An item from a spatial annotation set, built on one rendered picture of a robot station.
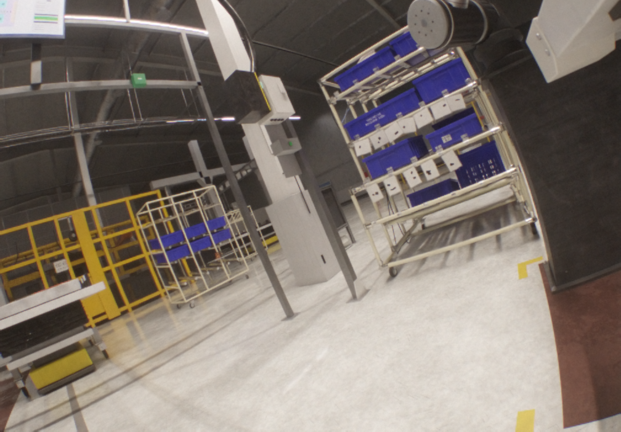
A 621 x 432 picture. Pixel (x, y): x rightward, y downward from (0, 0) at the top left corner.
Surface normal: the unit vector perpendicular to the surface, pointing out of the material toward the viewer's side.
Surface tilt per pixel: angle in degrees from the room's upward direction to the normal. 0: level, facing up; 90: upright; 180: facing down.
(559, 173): 90
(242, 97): 90
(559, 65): 144
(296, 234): 90
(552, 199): 90
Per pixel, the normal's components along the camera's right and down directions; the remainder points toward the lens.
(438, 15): -0.85, 0.37
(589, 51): -0.02, 0.87
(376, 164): -0.51, 0.25
